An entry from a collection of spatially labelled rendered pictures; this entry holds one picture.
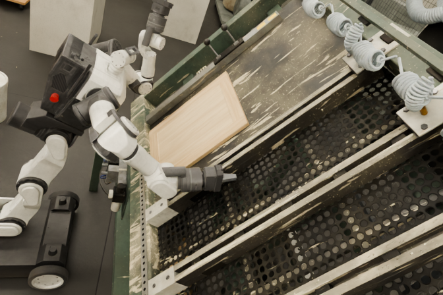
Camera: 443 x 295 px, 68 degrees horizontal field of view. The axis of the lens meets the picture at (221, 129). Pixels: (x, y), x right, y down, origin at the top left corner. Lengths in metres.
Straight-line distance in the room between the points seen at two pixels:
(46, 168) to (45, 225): 0.57
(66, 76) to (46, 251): 1.12
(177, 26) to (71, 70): 4.15
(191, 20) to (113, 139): 4.49
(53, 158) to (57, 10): 2.50
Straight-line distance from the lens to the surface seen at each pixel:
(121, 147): 1.04
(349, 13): 1.41
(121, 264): 2.21
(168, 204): 1.40
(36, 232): 2.32
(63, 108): 1.50
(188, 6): 5.36
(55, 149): 1.69
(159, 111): 1.93
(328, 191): 1.01
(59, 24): 4.07
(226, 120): 1.50
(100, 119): 1.08
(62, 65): 1.40
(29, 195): 1.93
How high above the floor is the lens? 2.09
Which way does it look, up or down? 34 degrees down
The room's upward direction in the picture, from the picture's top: 24 degrees clockwise
